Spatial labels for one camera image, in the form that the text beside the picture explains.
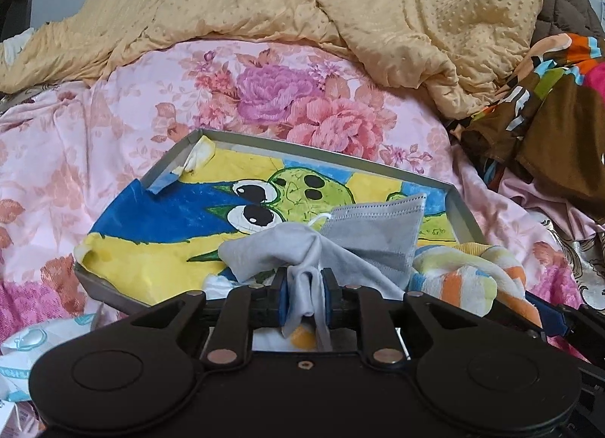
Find striped pastel towel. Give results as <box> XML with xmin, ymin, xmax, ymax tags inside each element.
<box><xmin>408</xmin><ymin>243</ymin><xmax>541</xmax><ymax>327</ymax></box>

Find dark cabinet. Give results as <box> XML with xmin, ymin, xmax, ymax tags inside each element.
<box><xmin>0</xmin><ymin>0</ymin><xmax>32</xmax><ymax>42</ymax></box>

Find white maroon floral blanket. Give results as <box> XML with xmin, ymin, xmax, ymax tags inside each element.
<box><xmin>530</xmin><ymin>212</ymin><xmax>604</xmax><ymax>313</ymax></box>

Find brown quilted blanket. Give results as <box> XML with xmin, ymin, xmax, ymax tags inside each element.
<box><xmin>531</xmin><ymin>0</ymin><xmax>604</xmax><ymax>44</ymax></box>

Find yellow dotted quilt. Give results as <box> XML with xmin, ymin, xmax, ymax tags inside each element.
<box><xmin>1</xmin><ymin>0</ymin><xmax>543</xmax><ymax>119</ymax></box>

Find white tissue packet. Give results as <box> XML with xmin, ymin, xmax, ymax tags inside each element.
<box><xmin>0</xmin><ymin>314</ymin><xmax>106</xmax><ymax>403</ymax></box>

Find white cotton swab box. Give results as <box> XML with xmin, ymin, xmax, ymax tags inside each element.
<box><xmin>0</xmin><ymin>401</ymin><xmax>41</xmax><ymax>438</ymax></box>

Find pink floral bed sheet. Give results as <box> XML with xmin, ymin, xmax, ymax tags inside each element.
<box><xmin>1</xmin><ymin>41</ymin><xmax>582</xmax><ymax>337</ymax></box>

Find brown multicolour garment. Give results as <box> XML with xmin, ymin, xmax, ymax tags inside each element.
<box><xmin>451</xmin><ymin>33</ymin><xmax>604</xmax><ymax>223</ymax></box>

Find grey tray with cartoon lining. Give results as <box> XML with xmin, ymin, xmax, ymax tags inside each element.
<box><xmin>75</xmin><ymin>130</ymin><xmax>484</xmax><ymax>314</ymax></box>

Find white baby garment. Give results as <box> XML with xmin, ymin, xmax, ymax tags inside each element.
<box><xmin>202</xmin><ymin>274</ymin><xmax>317</xmax><ymax>352</ymax></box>

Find grey cloth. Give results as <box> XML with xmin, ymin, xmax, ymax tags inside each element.
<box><xmin>216</xmin><ymin>221</ymin><xmax>408</xmax><ymax>353</ymax></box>

